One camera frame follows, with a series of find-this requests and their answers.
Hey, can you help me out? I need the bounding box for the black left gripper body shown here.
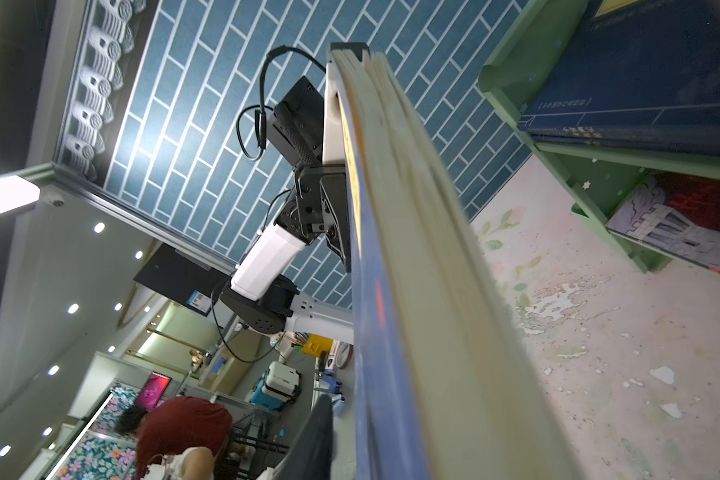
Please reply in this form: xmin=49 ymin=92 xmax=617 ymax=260
xmin=295 ymin=165 xmax=352 ymax=273

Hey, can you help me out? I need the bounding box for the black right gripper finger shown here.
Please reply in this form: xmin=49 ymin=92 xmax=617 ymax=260
xmin=272 ymin=395 xmax=334 ymax=480

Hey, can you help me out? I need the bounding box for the blue book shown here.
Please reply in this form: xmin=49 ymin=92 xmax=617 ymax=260
xmin=331 ymin=48 xmax=582 ymax=479
xmin=518 ymin=0 xmax=720 ymax=156

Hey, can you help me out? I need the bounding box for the red pink illustrated book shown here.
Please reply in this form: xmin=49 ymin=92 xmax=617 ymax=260
xmin=607 ymin=172 xmax=720 ymax=274

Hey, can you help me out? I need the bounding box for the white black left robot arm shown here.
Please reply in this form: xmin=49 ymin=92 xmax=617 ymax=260
xmin=218 ymin=165 xmax=354 ymax=345

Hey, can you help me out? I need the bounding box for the person in red shirt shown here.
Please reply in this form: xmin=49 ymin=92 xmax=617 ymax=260
xmin=114 ymin=396 xmax=233 ymax=479

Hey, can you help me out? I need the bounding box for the green two-tier shelf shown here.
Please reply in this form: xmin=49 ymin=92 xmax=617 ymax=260
xmin=478 ymin=0 xmax=720 ymax=273

